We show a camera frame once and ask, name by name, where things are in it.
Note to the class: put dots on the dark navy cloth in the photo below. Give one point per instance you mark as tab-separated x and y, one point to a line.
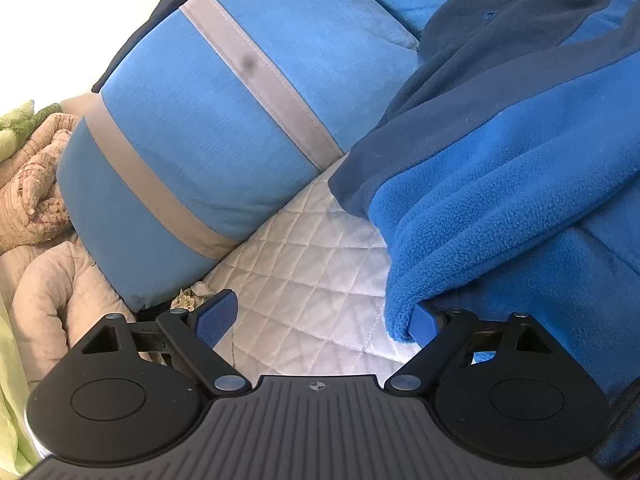
165	0

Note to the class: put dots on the blue fleece jacket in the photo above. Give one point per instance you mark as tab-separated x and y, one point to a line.
500	185

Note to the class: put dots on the grey lace-trimmed cloth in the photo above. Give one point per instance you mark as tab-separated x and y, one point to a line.
187	300

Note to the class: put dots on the beige puffy comforter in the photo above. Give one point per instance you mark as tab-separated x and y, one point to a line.
45	285

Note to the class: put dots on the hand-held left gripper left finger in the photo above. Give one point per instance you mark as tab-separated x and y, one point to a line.
215	317

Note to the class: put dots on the beige textured blanket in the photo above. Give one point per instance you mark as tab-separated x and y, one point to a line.
35	185

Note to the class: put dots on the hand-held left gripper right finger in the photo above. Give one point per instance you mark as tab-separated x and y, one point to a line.
425	322

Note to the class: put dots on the light green cloth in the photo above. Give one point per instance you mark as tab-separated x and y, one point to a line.
15	130

